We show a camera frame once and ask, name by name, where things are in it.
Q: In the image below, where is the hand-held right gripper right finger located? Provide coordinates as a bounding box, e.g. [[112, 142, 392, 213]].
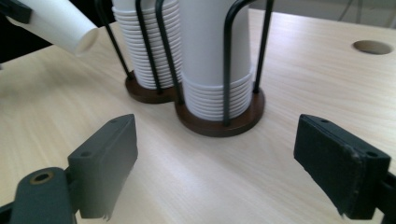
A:
[[293, 113, 391, 220]]

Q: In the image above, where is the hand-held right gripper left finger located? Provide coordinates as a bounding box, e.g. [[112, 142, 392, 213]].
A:
[[67, 113, 139, 221]]

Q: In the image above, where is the white paper cup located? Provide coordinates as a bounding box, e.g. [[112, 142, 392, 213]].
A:
[[6, 0, 100, 58]]

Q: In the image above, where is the stack of white cups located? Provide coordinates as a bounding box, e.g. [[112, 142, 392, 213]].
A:
[[111, 0, 183, 91], [177, 0, 255, 122]]

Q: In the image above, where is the black wire cup holder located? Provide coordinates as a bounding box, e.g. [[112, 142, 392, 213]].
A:
[[94, 0, 275, 138]]

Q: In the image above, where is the round cable grommet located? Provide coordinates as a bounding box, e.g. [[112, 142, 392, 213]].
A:
[[351, 39, 394, 56]]

